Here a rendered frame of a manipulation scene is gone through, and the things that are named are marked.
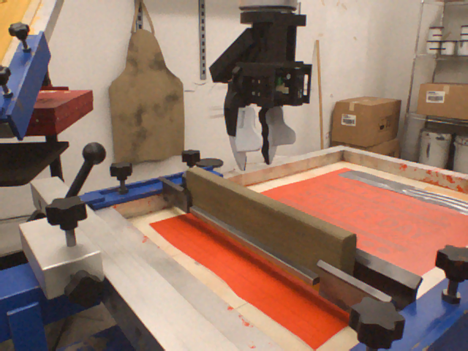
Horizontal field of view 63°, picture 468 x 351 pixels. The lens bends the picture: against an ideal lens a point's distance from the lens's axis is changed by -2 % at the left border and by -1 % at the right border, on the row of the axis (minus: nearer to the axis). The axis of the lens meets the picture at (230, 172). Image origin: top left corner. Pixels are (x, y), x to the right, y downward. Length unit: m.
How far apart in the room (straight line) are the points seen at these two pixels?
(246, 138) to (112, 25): 2.13
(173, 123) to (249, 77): 2.25
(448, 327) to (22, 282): 0.44
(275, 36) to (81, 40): 2.10
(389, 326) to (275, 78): 0.31
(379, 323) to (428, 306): 0.15
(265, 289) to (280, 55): 0.31
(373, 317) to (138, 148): 2.38
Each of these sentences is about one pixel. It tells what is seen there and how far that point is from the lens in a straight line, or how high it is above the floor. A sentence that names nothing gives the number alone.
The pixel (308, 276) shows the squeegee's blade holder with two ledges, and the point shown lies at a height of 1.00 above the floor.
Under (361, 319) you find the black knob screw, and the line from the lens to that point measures 0.35.
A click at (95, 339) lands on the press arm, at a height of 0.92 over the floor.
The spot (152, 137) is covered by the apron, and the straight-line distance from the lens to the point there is 2.69.
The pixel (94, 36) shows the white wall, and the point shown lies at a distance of 2.56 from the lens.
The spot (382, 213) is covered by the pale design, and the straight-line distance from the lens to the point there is 0.84.
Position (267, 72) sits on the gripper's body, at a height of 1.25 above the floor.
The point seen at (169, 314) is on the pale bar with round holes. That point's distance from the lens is 0.38.
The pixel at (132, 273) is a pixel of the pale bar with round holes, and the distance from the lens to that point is 0.44.
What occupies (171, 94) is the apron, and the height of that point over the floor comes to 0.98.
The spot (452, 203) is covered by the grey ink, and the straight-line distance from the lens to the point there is 0.95.
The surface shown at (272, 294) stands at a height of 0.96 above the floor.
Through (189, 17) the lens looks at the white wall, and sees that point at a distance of 2.85.
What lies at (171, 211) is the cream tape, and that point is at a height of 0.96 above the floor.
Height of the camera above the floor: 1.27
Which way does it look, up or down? 18 degrees down
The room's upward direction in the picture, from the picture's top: straight up
